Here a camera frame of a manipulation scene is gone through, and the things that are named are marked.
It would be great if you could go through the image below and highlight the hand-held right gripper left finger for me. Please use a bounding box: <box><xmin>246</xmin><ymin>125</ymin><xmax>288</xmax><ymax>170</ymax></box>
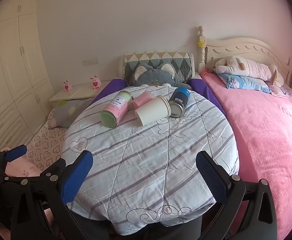
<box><xmin>9</xmin><ymin>150</ymin><xmax>104</xmax><ymax>240</ymax></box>

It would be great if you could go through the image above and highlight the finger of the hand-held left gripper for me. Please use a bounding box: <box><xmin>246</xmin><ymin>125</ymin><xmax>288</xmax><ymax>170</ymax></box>
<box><xmin>0</xmin><ymin>145</ymin><xmax>28</xmax><ymax>184</ymax></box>

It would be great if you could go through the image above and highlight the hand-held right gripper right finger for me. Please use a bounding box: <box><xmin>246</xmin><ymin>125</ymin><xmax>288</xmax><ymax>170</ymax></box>
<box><xmin>196</xmin><ymin>151</ymin><xmax>278</xmax><ymax>240</ymax></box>

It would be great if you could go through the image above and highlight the white paper cup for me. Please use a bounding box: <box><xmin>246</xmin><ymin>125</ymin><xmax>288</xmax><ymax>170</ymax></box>
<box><xmin>134</xmin><ymin>95</ymin><xmax>172</xmax><ymax>126</ymax></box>

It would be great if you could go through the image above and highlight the pink cup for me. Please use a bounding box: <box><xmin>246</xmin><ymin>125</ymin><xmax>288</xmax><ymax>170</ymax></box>
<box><xmin>131</xmin><ymin>91</ymin><xmax>153</xmax><ymax>110</ymax></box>

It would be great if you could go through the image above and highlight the pink cloth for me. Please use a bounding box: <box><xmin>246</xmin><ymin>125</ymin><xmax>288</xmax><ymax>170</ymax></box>
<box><xmin>1</xmin><ymin>149</ymin><xmax>42</xmax><ymax>178</ymax></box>

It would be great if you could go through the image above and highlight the heart print bed sheet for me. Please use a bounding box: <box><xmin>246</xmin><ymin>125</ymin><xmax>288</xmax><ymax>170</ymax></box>
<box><xmin>26</xmin><ymin>107</ymin><xmax>69</xmax><ymax>172</ymax></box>

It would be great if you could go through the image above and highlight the pink fleece blanket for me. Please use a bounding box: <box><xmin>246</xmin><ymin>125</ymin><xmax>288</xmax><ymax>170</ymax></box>
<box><xmin>200</xmin><ymin>70</ymin><xmax>292</xmax><ymax>240</ymax></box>

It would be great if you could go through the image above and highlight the grey striped white quilt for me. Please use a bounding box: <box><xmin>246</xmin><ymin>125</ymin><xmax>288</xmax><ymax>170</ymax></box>
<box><xmin>61</xmin><ymin>84</ymin><xmax>241</xmax><ymax>236</ymax></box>

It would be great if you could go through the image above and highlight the grey pillow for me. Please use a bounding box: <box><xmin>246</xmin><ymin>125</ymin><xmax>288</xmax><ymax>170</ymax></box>
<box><xmin>53</xmin><ymin>98</ymin><xmax>94</xmax><ymax>128</ymax></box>

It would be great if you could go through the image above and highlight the cream wardrobe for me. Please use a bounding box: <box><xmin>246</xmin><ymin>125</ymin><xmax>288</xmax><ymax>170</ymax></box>
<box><xmin>0</xmin><ymin>0</ymin><xmax>54</xmax><ymax>148</ymax></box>

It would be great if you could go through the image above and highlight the pink and green canister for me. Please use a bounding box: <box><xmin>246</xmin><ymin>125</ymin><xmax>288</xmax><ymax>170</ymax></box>
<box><xmin>99</xmin><ymin>90</ymin><xmax>134</xmax><ymax>128</ymax></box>

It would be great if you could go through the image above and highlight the blue metal can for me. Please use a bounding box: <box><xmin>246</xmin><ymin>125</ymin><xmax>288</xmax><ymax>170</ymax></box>
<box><xmin>168</xmin><ymin>87</ymin><xmax>191</xmax><ymax>118</ymax></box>

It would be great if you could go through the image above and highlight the cream nightstand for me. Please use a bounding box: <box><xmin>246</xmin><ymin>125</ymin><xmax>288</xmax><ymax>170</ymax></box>
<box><xmin>49</xmin><ymin>80</ymin><xmax>112</xmax><ymax>103</ymax></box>

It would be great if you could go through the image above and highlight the purple bed bumper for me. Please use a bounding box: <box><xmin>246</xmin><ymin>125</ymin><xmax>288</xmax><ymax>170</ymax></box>
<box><xmin>189</xmin><ymin>78</ymin><xmax>227</xmax><ymax>117</ymax></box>
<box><xmin>90</xmin><ymin>78</ymin><xmax>127</xmax><ymax>105</ymax></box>

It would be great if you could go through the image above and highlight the blue printed pillow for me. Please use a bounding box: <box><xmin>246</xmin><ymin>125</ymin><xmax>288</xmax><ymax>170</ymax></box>
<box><xmin>217</xmin><ymin>73</ymin><xmax>273</xmax><ymax>94</ymax></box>

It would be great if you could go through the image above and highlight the white plush dog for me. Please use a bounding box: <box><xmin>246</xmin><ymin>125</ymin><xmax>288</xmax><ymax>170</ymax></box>
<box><xmin>213</xmin><ymin>56</ymin><xmax>285</xmax><ymax>87</ymax></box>

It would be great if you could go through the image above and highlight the grey cat plush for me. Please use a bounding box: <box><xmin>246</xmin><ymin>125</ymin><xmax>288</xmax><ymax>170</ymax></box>
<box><xmin>129</xmin><ymin>63</ymin><xmax>192</xmax><ymax>90</ymax></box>

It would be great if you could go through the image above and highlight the diamond pattern quilted headboard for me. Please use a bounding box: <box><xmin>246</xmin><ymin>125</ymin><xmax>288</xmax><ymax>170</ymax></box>
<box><xmin>122</xmin><ymin>52</ymin><xmax>195</xmax><ymax>83</ymax></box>

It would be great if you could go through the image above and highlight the cream wooden headboard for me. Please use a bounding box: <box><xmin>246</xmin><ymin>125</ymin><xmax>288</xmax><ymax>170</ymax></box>
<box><xmin>197</xmin><ymin>26</ymin><xmax>292</xmax><ymax>88</ymax></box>

